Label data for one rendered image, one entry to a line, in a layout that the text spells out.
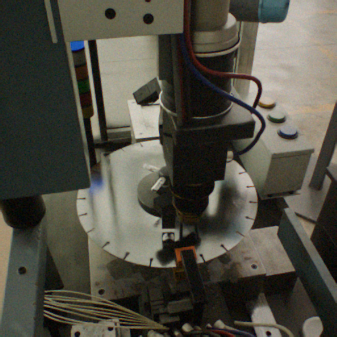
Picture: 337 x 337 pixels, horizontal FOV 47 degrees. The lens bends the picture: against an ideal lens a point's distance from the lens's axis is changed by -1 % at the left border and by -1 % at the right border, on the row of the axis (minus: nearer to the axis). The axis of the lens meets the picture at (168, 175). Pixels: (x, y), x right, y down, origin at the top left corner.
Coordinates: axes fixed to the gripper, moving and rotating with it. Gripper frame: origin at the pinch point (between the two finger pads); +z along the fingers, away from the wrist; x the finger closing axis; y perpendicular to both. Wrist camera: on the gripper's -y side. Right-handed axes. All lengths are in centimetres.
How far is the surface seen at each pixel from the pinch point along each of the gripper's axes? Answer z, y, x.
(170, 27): -15.6, 21.8, -39.1
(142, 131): -3.9, -18.1, 16.5
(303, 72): -49, -40, 269
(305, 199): 30, -2, 145
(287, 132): -7.0, 12.3, 33.5
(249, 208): 6.0, 15.2, 3.4
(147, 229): 10.1, 2.1, -9.2
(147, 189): 4.7, -2.0, -3.7
